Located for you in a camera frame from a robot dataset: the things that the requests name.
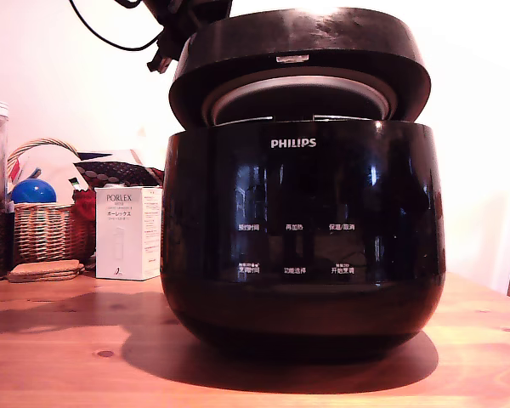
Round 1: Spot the black rice cooker lid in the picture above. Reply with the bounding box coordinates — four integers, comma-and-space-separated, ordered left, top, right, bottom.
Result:
168, 7, 433, 129

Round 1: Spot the black Philips rice cooker body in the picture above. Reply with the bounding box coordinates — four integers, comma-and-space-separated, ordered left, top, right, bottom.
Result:
160, 119, 448, 366

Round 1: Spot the white Porlex box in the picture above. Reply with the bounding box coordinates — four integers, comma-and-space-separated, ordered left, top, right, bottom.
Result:
94, 185, 163, 282

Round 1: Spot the dark patterned cloth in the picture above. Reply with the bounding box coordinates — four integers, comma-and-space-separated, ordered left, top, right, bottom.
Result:
73, 158, 166, 189

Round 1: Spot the red knitted item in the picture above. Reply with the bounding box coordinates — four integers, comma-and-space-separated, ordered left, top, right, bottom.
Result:
71, 190, 97, 223

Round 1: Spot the woven wicker basket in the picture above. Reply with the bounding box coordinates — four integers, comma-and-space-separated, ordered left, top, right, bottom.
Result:
7, 137, 91, 265

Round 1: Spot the cork coaster stack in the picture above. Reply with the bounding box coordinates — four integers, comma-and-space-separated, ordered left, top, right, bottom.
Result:
6, 259, 87, 284

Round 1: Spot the blue ball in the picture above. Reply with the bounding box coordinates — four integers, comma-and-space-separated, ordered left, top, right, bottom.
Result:
10, 178, 58, 205

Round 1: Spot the black cable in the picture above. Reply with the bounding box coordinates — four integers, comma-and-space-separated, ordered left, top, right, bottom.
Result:
67, 0, 164, 51

